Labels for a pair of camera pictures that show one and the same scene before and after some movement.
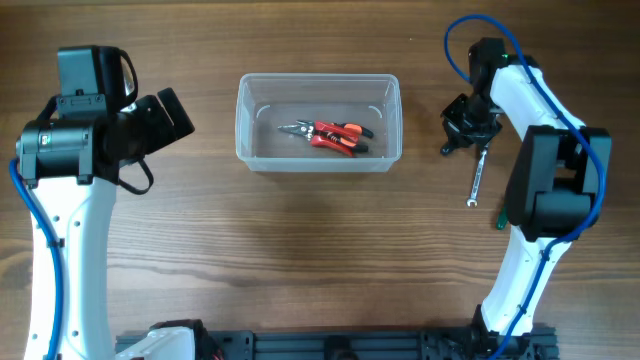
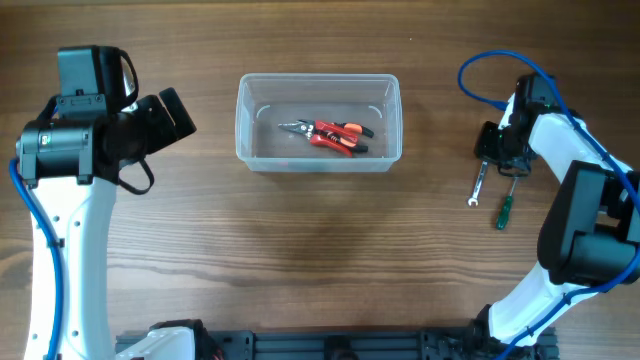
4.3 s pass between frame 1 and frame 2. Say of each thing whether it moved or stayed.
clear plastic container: stayed
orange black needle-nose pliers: stayed
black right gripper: moved
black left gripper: stayed
